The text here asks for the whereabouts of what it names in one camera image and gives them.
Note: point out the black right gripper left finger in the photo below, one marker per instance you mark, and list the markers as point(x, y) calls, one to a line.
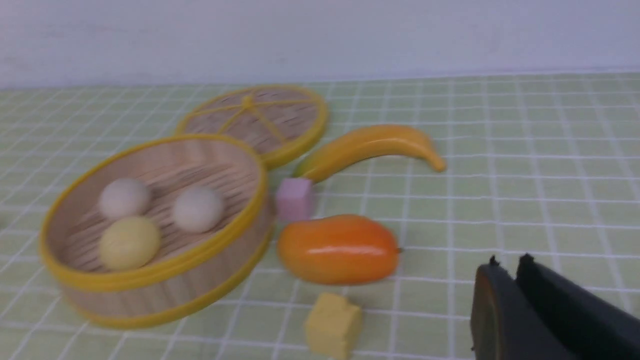
point(503, 324)

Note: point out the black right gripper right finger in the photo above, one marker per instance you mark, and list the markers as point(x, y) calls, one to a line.
point(584, 323)

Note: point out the white bun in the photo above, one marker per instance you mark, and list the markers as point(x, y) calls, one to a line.
point(198, 209)

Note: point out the yellow bun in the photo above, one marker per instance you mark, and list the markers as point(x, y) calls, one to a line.
point(129, 243)

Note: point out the pale beige bun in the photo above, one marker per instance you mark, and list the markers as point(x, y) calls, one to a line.
point(124, 197)

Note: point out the bamboo steamer lid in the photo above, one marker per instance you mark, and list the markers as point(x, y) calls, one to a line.
point(280, 122)

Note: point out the bamboo steamer tray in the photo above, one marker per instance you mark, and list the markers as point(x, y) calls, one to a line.
point(190, 271)

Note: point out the green checkered tablecloth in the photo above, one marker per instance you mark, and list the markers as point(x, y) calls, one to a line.
point(542, 164)

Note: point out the yellow foam cube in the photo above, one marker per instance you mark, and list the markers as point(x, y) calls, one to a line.
point(333, 326)

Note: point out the orange toy mango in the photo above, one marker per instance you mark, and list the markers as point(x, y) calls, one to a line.
point(339, 250)

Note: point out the pink foam cube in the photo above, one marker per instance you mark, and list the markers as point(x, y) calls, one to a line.
point(295, 199)

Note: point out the yellow toy banana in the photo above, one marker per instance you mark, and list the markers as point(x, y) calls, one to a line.
point(365, 143)

